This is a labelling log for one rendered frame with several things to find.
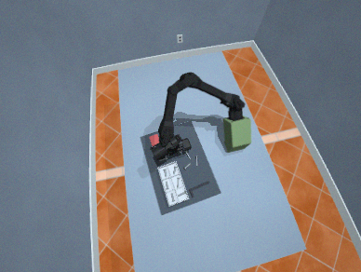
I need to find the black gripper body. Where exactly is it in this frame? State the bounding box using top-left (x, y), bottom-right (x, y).
top-left (159, 138), bottom-right (192, 160)

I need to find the red block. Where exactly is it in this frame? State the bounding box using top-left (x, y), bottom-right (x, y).
top-left (150, 134), bottom-right (160, 146)

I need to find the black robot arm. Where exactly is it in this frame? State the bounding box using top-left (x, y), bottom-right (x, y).
top-left (150, 72), bottom-right (245, 160)

